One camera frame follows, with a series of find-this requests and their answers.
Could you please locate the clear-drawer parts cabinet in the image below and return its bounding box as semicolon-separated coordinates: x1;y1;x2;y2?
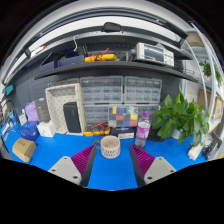
82;103;111;129
136;103;161;118
123;76;163;104
79;75;124;104

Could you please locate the black box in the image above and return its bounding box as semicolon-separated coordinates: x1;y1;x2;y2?
147;128;166;143

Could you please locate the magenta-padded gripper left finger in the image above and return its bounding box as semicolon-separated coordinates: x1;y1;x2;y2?
47;144;98;188

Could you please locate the white power adapter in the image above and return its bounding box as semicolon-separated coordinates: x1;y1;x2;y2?
187;143;205;162

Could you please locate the clear organizer with coloured parts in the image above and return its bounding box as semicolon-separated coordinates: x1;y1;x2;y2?
107;105;139;128

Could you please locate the purple plastic bag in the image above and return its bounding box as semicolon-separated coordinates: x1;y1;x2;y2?
24;100;40;123

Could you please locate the dark grey flat box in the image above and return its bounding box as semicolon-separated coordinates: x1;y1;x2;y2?
34;97;51;123

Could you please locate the black speaker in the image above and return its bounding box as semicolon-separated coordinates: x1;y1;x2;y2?
62;101;83;134

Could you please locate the white pegboard tray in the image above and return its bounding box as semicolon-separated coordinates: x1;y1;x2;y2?
44;82;86;136

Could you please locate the white metal rack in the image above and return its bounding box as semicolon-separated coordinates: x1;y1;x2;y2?
181;23;224;159

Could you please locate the beige patterned mug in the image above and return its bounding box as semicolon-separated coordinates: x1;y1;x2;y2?
93;135;122;160

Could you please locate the brown cardboard box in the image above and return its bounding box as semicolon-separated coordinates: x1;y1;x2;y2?
11;137;38;163

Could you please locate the yellow multimeter with red leads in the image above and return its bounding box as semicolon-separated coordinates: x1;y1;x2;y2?
83;121;112;138

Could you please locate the grey overhead shelf with equipment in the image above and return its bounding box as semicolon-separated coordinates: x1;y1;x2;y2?
33;21;200;84

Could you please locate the blue box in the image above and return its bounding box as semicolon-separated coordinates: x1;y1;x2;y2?
19;120;40;142

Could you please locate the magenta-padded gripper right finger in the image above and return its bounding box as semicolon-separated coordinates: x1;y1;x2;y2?
128;144;177;189

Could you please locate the small white box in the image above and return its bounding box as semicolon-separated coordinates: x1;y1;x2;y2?
18;112;28;126

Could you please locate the clear bottle with purple label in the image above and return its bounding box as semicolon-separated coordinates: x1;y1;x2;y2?
134;110;152;149

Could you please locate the green potted plant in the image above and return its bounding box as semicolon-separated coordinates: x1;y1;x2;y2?
151;91;211;148

